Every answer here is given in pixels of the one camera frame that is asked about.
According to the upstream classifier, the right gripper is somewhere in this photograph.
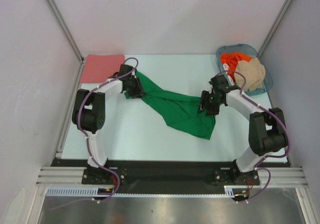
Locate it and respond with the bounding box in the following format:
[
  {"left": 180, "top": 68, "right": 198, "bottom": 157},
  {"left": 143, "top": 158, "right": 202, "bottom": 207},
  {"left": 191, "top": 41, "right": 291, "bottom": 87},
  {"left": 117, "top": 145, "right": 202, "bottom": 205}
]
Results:
[{"left": 197, "top": 90, "right": 224, "bottom": 116}]

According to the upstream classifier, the green t shirt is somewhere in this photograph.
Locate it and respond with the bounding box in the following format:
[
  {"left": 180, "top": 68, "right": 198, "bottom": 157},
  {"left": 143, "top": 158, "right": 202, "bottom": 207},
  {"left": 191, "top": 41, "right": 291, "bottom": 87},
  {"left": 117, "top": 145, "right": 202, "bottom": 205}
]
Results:
[{"left": 136, "top": 71, "right": 216, "bottom": 140}]

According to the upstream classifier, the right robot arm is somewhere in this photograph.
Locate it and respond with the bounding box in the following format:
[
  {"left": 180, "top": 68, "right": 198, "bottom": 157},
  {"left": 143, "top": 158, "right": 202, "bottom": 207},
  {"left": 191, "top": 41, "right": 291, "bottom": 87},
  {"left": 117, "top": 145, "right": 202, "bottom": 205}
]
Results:
[{"left": 198, "top": 74, "right": 291, "bottom": 185}]

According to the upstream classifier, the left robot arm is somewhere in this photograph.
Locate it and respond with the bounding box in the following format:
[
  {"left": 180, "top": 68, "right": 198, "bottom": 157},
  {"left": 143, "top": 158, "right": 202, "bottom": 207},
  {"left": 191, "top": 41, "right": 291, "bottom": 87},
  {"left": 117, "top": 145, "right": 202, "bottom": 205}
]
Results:
[{"left": 71, "top": 64, "right": 144, "bottom": 184}]

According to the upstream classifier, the white garment in basket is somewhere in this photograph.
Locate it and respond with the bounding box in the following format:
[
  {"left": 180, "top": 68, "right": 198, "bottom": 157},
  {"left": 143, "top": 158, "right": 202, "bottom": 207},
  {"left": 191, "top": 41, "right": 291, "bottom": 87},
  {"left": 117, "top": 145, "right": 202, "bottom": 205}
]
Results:
[{"left": 222, "top": 63, "right": 235, "bottom": 85}]

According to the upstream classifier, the folded pink t shirt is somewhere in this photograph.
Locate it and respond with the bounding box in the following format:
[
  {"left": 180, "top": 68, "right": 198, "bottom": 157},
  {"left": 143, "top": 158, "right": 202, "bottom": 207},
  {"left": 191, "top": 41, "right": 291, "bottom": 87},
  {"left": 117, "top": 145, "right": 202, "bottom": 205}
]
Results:
[{"left": 80, "top": 54, "right": 125, "bottom": 83}]

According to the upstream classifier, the orange t shirt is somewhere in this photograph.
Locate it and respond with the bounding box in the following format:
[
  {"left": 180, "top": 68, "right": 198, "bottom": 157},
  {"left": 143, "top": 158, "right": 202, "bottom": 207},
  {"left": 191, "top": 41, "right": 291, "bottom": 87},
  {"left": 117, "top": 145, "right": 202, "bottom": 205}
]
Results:
[{"left": 220, "top": 52, "right": 251, "bottom": 71}]

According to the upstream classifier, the beige t shirt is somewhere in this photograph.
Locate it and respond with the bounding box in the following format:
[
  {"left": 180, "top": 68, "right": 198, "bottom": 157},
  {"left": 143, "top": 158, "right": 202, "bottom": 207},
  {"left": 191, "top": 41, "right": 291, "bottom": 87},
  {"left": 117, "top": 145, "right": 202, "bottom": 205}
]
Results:
[{"left": 234, "top": 57, "right": 266, "bottom": 91}]

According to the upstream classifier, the blue plastic basket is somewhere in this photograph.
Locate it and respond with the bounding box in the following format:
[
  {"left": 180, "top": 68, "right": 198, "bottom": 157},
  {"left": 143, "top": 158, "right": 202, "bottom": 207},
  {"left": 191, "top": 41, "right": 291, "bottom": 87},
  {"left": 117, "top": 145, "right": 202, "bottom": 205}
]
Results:
[{"left": 216, "top": 44, "right": 274, "bottom": 96}]

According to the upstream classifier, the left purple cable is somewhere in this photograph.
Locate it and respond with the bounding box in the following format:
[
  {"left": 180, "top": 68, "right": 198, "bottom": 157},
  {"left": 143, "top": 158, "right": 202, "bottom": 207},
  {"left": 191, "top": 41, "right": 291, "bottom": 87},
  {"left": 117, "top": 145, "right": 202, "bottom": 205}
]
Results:
[{"left": 48, "top": 57, "right": 140, "bottom": 210}]

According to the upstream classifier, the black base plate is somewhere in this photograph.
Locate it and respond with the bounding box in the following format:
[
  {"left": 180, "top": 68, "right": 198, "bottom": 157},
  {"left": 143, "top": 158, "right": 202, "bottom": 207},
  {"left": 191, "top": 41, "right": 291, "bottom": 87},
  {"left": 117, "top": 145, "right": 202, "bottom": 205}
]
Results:
[{"left": 51, "top": 159, "right": 293, "bottom": 195}]

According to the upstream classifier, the left corner aluminium post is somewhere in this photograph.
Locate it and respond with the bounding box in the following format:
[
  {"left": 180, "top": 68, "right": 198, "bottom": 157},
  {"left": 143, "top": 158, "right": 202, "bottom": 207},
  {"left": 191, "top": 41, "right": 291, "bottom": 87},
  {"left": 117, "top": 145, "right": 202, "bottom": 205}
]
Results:
[{"left": 37, "top": 0, "right": 85, "bottom": 63}]

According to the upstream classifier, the corner aluminium post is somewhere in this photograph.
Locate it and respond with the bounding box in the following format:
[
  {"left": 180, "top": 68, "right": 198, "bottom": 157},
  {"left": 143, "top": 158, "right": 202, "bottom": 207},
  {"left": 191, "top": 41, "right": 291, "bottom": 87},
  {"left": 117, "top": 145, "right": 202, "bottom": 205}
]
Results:
[
  {"left": 37, "top": 0, "right": 85, "bottom": 63},
  {"left": 258, "top": 0, "right": 294, "bottom": 56}
]

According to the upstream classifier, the white slotted cable duct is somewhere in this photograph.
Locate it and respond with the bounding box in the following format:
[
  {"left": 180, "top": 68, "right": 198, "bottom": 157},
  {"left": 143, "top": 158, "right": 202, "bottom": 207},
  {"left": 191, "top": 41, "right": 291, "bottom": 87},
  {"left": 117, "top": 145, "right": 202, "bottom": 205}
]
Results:
[{"left": 46, "top": 185, "right": 251, "bottom": 199}]

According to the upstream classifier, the aluminium frame rail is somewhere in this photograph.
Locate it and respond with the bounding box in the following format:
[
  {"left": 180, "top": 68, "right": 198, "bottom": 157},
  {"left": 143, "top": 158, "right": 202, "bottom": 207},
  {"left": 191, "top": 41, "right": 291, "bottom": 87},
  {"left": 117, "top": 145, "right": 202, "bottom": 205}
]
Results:
[{"left": 36, "top": 167, "right": 308, "bottom": 188}]

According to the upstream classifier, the right corner aluminium post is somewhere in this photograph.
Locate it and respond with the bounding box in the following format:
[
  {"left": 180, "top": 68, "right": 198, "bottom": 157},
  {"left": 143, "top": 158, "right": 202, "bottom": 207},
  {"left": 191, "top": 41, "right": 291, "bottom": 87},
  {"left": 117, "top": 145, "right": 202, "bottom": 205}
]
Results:
[{"left": 258, "top": 0, "right": 294, "bottom": 56}]

